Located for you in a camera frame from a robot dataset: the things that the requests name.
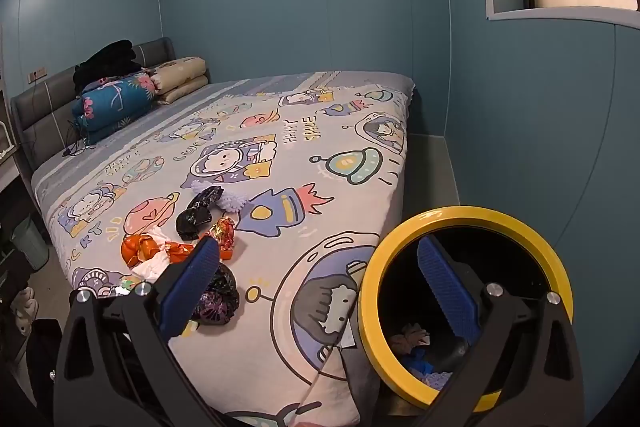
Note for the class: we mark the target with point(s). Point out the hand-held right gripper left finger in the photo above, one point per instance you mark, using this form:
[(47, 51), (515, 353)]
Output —
[(192, 289)]

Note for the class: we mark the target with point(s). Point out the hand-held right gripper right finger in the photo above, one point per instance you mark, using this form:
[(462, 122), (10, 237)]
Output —
[(445, 289)]

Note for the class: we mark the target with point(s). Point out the black purple patterned wrapper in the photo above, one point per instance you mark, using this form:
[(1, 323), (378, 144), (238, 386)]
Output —
[(222, 292)]

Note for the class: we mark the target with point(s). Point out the orange foil wrapper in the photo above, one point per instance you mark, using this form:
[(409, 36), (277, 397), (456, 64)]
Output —
[(177, 251)]

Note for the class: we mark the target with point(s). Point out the pale paper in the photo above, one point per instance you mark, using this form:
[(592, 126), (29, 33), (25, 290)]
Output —
[(412, 337)]

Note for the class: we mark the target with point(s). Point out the red gold foil wrapper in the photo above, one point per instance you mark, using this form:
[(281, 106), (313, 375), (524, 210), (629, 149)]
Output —
[(222, 232)]

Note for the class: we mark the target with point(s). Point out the black shiny plastic wrapper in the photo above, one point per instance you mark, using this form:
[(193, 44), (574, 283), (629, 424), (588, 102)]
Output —
[(197, 214)]

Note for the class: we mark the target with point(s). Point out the blue plastic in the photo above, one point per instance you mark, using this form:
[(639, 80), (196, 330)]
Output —
[(417, 364)]

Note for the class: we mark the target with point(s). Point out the green waste bin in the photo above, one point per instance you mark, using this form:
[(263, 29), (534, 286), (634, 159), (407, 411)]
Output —
[(31, 242)]

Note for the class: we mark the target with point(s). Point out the beige slipper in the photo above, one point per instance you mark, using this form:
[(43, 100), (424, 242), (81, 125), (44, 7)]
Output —
[(24, 307)]

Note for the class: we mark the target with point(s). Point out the bed with cartoon printed sheet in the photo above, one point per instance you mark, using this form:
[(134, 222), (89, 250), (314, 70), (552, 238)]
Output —
[(300, 157)]

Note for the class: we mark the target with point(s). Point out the dark cloth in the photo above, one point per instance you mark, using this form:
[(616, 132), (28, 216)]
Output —
[(30, 372)]

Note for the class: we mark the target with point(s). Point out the dark bedside cabinet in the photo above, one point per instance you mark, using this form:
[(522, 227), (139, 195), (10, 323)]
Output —
[(10, 207)]

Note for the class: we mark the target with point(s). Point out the blue patterned pillow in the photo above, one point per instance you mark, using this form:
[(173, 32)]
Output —
[(110, 102)]

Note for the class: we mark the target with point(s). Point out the beige folded quilt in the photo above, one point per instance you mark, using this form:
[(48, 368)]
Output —
[(180, 74)]

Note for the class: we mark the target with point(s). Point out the grey padded headboard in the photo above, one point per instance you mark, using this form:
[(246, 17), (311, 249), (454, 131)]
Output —
[(45, 107)]

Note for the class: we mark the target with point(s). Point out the black clothing pile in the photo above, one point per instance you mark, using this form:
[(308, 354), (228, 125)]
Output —
[(107, 59)]

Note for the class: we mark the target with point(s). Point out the wall power outlet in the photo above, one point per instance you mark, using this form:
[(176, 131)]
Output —
[(37, 74)]

